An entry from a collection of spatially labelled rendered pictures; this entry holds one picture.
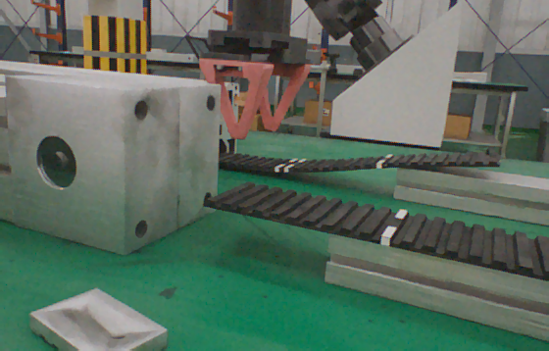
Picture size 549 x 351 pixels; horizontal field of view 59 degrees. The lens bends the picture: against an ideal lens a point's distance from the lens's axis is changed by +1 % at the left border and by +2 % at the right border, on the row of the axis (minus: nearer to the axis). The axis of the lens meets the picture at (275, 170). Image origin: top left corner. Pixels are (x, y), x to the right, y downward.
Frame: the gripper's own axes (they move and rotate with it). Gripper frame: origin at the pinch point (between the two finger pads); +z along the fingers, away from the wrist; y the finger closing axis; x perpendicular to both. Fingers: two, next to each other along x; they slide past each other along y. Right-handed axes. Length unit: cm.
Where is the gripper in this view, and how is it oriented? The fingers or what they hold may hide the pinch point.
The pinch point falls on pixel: (256, 125)
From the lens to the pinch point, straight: 49.4
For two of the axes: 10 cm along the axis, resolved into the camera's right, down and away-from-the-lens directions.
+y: -4.0, 1.9, -8.9
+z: -0.6, 9.7, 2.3
